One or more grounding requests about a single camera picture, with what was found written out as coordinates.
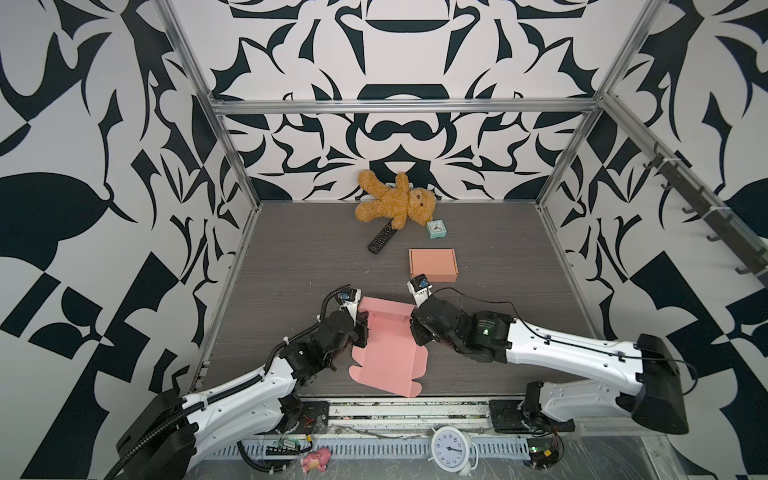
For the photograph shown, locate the pink cardboard box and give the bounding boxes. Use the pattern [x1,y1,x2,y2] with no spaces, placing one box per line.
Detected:
[348,297,428,398]

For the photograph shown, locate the salmon cardboard box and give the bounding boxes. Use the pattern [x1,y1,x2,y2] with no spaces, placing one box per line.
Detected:
[409,249,458,283]

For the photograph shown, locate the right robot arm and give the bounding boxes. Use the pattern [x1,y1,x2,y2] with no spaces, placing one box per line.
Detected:
[411,295,689,435]

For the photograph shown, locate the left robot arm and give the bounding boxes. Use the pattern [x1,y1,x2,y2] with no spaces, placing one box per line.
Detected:
[106,306,368,479]

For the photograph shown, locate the left circuit board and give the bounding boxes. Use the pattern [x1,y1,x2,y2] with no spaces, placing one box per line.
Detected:
[264,436,314,456]

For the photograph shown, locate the circuit board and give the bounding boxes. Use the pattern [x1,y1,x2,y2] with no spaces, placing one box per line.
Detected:
[264,436,314,456]
[524,436,565,471]

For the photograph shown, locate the small pink toy figure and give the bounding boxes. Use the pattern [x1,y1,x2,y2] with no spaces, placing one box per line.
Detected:
[301,447,332,474]

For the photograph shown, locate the small teal alarm clock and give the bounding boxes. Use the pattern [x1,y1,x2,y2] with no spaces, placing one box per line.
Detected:
[426,220,447,239]

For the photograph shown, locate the white round analog clock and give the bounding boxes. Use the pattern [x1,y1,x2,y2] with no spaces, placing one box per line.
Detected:
[429,426,479,477]

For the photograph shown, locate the right circuit board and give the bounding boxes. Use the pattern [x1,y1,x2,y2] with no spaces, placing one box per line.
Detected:
[524,436,565,471]

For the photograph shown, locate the black remote control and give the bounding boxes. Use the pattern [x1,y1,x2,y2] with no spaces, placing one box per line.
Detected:
[367,220,398,255]

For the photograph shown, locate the brown teddy bear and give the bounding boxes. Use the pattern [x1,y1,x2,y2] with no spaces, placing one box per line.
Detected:
[354,170,437,230]

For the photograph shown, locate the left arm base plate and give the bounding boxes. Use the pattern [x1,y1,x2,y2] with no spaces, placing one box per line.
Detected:
[268,401,330,435]

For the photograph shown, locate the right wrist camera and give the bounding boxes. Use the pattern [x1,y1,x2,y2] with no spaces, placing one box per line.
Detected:
[407,274,432,307]

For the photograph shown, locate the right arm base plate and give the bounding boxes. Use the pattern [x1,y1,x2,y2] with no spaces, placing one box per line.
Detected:
[488,400,576,436]

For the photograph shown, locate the black corrugated cable hose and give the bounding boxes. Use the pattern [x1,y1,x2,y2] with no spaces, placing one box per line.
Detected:
[103,284,352,480]

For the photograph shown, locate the wall hook rack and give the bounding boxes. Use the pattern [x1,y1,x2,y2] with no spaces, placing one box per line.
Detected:
[643,141,767,288]

